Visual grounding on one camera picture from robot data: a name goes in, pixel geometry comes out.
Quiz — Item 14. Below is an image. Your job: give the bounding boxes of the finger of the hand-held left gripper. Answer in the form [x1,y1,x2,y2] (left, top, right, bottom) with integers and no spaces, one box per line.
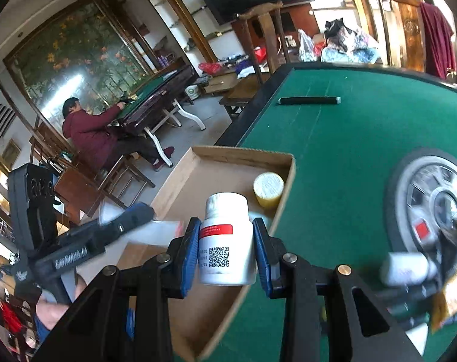
[89,202,156,249]

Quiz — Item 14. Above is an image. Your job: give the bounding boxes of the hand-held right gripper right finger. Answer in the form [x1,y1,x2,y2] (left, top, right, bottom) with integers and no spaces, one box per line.
[252,217,425,362]

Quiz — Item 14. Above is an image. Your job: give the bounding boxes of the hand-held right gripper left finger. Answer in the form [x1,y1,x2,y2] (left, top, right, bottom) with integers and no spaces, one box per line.
[32,217,202,362]

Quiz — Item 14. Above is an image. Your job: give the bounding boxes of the white packet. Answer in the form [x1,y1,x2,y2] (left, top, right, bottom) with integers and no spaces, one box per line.
[98,200,184,248]

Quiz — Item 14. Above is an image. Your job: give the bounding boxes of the white pill bottle red label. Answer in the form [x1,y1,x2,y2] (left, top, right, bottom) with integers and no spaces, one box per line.
[197,192,256,286]

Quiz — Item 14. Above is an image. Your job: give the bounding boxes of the cardboard box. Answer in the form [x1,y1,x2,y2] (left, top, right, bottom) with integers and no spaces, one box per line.
[115,145,297,362]

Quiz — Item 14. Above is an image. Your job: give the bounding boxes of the yellow snack packet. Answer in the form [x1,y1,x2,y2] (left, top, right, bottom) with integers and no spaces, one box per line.
[430,262,457,332]

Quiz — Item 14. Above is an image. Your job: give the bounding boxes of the person's left hand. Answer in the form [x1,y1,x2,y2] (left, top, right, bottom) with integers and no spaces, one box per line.
[35,275,88,333]

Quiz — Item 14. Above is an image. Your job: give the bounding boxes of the yellow jar white lid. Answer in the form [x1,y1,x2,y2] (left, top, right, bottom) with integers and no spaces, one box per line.
[253,172,285,209]

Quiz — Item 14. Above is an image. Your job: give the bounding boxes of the dark wooden mahjong table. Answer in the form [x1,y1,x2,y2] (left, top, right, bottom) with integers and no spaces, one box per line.
[115,64,206,168]

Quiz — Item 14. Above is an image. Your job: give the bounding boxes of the small white roll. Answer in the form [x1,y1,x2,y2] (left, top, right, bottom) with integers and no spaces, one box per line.
[379,252,438,285]

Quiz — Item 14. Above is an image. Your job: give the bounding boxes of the black cylinder stick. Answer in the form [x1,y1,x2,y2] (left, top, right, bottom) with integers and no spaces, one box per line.
[277,97,342,105]

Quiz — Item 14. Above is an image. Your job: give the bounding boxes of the low wooden table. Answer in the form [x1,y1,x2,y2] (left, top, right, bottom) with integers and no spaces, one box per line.
[202,71,260,96]

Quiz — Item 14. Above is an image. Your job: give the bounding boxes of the round table centre panel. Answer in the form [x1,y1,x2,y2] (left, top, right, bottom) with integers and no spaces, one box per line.
[387,148,457,268]

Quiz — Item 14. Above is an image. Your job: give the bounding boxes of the clear plastic bag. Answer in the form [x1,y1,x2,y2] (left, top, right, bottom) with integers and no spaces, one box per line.
[298,29,321,62]

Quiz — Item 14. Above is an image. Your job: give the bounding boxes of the floral plastic bag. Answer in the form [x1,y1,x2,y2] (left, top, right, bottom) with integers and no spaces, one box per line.
[321,26,382,64]

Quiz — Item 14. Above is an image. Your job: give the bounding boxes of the plain wooden chair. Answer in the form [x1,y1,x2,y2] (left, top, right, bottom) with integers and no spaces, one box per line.
[219,1,289,117]

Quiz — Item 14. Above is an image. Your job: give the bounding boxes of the black plastic bag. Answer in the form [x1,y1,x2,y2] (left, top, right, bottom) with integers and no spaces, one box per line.
[324,19,350,42]

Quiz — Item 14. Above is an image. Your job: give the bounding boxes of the carved wooden chair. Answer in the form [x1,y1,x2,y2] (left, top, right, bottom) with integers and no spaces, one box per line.
[372,0,427,72]

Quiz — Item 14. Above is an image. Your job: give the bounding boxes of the maroon cloth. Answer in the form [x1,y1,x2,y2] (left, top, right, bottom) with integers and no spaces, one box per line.
[420,2,457,80]

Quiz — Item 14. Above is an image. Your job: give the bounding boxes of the large floral wall painting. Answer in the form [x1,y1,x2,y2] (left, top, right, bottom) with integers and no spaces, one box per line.
[4,0,154,121]

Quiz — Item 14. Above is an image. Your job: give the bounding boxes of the wooden wall shelving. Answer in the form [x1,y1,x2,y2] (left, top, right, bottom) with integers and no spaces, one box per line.
[149,0,233,61]

